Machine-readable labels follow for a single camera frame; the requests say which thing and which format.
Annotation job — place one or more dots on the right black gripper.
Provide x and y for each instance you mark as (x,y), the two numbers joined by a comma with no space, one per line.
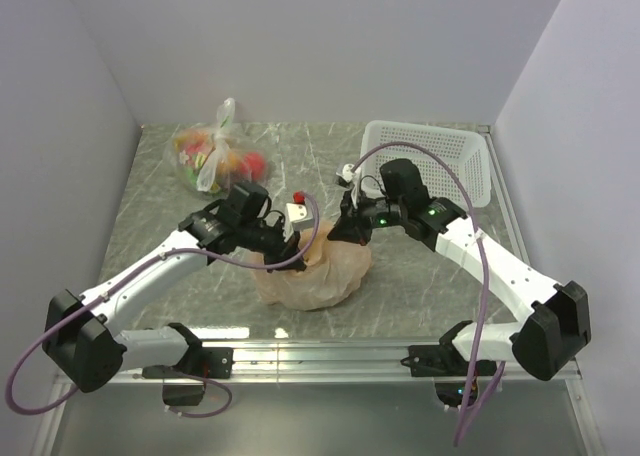
(351,226)

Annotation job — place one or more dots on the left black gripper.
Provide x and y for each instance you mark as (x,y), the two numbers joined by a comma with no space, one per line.
(285,249)

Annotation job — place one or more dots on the beige plastic bag orange prints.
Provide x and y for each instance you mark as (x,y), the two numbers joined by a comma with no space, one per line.
(334,270)

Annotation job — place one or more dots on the white perforated plastic basket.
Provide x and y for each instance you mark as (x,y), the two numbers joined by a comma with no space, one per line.
(464,152)

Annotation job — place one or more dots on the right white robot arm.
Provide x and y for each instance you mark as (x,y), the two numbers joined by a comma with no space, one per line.
(552,321)

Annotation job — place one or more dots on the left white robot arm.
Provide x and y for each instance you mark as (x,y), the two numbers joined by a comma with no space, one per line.
(87,335)

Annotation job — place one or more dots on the clear tied bag of fruits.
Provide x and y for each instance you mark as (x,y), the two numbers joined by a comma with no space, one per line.
(209,159)

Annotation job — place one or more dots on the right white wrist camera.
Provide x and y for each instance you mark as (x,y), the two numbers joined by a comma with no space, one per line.
(348,177)

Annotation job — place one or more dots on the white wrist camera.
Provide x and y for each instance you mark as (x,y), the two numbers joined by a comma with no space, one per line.
(298,213)
(348,177)

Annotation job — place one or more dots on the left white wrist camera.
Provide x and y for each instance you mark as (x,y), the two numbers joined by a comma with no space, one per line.
(298,213)

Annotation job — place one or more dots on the aluminium front rail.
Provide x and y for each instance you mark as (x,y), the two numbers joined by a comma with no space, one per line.
(320,361)

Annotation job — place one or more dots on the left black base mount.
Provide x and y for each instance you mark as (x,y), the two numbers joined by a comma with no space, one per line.
(185,384)

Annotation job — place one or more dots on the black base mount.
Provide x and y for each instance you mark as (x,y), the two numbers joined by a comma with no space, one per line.
(185,384)
(443,362)

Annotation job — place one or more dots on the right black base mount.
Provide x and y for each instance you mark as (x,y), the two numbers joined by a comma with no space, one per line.
(443,362)

